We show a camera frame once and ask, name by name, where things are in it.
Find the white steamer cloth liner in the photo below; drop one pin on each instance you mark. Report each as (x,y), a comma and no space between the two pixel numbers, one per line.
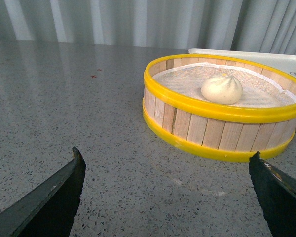
(258,90)

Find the white steamed bun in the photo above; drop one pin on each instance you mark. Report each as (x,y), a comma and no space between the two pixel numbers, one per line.
(222,89)

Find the yellow rimmed wooden steamer basket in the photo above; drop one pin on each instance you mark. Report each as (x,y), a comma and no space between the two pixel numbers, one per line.
(215,131)

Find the white bear print tray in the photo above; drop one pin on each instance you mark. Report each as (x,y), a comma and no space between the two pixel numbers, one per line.
(283,62)

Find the grey pleated curtain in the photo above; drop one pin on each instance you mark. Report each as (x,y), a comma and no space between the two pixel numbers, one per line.
(267,26)

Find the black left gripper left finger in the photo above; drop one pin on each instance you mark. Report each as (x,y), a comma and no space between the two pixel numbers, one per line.
(50,209)

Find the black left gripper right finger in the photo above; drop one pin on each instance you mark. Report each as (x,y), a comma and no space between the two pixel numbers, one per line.
(276,193)

